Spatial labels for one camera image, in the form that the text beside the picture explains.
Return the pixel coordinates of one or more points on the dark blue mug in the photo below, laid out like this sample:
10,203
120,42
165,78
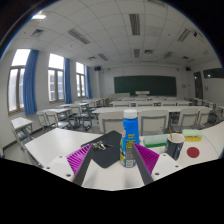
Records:
174,148

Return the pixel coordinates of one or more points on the flat black mouse pad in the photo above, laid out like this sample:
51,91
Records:
108,156

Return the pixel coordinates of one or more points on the blue curtain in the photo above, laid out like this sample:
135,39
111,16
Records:
68,81
89,83
30,83

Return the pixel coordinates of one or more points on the metal key bunch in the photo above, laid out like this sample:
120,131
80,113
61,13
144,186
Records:
100,145

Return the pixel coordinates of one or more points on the white lectern desk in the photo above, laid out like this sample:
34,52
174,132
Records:
142,93

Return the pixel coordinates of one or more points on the dark high wall window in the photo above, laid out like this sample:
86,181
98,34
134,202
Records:
214,73

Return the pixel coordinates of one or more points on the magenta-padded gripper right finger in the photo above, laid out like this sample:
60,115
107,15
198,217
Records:
146,158

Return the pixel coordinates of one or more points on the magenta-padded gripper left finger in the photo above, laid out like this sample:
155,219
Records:
80,158

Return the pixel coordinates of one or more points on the ceiling projector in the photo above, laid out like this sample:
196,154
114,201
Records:
198,35

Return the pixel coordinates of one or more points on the group of ceiling lights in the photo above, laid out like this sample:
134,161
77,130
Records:
134,24

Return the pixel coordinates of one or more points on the wooden stick in mug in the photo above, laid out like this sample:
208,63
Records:
170,131

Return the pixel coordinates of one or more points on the black wall speaker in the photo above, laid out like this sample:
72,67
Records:
188,68
97,68

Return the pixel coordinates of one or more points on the green chalkboard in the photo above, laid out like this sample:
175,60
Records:
145,86

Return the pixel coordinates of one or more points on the dark classroom door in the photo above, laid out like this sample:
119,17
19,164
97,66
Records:
198,85

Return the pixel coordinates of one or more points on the group of classroom desks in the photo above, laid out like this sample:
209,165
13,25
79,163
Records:
133,109

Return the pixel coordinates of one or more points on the group of white chairs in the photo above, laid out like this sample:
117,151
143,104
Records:
152,121

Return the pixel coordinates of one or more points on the blue drink bottle white cap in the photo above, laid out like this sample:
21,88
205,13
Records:
130,133

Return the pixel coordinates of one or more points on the flat round red coaster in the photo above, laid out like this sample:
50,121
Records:
193,152

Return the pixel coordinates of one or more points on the yellow green sponge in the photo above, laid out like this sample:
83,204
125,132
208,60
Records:
192,135

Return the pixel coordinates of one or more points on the classroom window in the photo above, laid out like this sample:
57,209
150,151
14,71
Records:
80,80
55,78
16,83

